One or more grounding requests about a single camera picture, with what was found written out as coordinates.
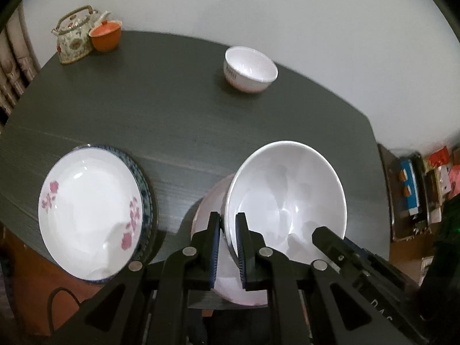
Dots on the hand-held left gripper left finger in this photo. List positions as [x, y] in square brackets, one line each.
[215, 251]

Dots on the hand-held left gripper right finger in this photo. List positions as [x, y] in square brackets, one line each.
[241, 255]

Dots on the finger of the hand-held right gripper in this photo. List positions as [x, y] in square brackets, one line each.
[332, 246]

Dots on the small white bowl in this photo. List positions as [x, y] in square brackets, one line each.
[249, 66]
[287, 194]

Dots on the blue floral plate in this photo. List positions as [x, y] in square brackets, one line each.
[138, 172]
[150, 205]

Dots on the white plate with pink flowers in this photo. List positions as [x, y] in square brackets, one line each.
[90, 212]

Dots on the cardboard box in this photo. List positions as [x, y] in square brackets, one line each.
[390, 201]

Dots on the blue and white box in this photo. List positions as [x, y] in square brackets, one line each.
[409, 187]

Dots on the red packet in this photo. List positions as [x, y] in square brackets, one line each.
[439, 157]
[455, 181]

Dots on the orange lidded cup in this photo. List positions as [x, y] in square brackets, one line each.
[106, 37]

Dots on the floral ceramic teapot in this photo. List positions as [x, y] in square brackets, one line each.
[73, 45]

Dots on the beige pleated curtain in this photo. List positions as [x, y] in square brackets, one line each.
[14, 68]

